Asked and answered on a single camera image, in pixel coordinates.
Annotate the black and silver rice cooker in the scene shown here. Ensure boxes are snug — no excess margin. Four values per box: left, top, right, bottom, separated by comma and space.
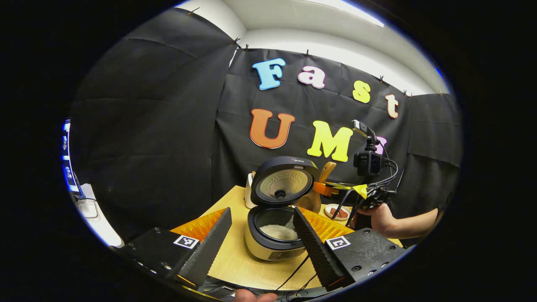
245, 156, 320, 261

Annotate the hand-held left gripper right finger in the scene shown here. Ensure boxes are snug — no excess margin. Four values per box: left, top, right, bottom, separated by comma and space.
293, 206, 414, 291

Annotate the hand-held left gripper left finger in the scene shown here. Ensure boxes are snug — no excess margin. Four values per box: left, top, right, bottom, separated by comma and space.
112, 207, 232, 290

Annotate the wooden spoon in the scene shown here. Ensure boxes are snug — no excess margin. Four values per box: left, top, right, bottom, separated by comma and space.
298, 161, 337, 213

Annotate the white rice pile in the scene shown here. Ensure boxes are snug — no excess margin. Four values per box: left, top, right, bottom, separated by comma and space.
260, 224, 299, 241

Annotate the white round plate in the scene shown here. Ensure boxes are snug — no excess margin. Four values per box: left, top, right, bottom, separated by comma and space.
324, 203, 351, 221

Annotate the black backdrop cloth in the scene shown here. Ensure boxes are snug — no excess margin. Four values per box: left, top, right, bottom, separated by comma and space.
69, 6, 462, 244

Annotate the white toaster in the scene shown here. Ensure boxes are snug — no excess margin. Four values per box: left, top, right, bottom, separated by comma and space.
245, 171, 257, 209

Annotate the black cable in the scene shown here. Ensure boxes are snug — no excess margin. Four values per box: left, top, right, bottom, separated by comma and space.
275, 254, 319, 294

